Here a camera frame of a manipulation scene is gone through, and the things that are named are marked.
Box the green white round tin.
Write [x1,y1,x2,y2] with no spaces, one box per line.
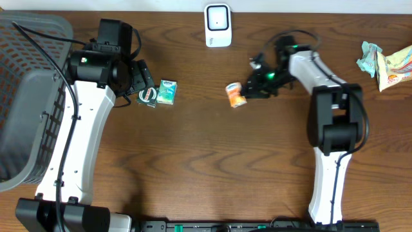
[136,87,158,108]

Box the teal Kleenex tissue pack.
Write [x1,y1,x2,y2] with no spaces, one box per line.
[156,80,177,105]

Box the orange Kleenex tissue pack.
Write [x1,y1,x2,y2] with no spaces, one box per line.
[225,82,247,108]

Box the teal snack packet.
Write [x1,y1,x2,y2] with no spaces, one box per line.
[356,41,382,78]

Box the white blue snack bag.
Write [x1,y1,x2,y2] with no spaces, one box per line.
[375,46,411,92]

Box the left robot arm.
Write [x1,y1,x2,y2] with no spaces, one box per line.
[15,19,153,231]

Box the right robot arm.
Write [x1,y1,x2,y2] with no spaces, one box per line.
[240,31,369,227]

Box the white barcode scanner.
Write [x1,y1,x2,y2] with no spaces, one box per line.
[203,3,232,48]

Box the grey plastic shopping basket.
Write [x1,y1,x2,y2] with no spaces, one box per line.
[1,11,73,191]

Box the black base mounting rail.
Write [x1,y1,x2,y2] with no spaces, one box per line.
[136,219,380,232]

